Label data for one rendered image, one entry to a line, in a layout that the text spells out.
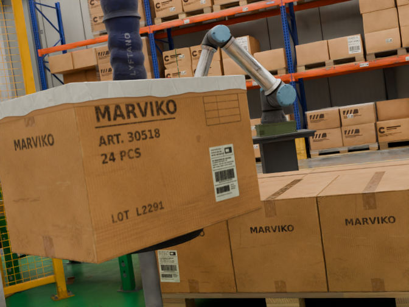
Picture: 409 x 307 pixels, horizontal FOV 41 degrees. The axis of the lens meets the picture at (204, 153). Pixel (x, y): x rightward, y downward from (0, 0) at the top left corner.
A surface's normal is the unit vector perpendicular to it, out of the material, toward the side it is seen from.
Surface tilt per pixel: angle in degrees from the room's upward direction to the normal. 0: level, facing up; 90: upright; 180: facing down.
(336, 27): 90
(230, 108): 90
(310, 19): 90
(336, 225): 90
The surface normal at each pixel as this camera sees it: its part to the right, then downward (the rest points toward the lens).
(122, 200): 0.72, -0.07
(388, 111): -0.32, 0.10
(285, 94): 0.37, 0.07
